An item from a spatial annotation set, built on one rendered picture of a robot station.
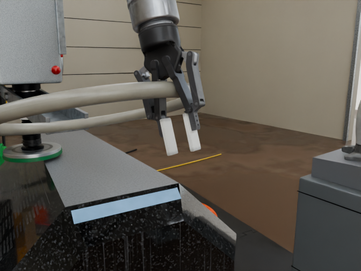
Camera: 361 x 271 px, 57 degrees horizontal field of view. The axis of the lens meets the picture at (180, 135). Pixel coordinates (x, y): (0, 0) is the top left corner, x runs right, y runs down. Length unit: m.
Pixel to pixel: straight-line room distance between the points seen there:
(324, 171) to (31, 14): 1.22
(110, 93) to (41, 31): 0.81
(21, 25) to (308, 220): 1.29
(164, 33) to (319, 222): 1.04
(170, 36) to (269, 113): 6.19
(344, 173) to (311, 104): 4.88
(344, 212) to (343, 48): 4.74
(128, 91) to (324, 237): 1.07
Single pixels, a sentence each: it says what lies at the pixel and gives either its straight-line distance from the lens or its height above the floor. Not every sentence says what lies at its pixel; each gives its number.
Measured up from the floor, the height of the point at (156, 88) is 1.21.
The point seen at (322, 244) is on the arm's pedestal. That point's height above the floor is 0.56.
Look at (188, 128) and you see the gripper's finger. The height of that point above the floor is 1.14.
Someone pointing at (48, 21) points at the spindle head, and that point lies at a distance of 1.35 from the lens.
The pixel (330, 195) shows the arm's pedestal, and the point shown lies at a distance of 1.37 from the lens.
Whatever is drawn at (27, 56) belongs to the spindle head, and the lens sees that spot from 1.32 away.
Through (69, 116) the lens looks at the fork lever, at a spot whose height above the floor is 1.08.
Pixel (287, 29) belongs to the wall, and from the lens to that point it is 6.54.
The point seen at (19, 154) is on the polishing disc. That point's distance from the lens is 1.39.
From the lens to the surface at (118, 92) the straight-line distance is 0.56.
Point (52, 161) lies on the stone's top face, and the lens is 1.40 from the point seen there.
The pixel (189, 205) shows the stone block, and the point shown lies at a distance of 1.09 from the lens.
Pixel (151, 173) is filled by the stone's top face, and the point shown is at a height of 0.87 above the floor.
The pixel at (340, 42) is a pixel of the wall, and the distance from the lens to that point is 5.97.
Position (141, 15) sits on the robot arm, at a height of 1.33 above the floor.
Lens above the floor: 1.25
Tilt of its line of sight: 13 degrees down
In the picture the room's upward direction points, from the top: straight up
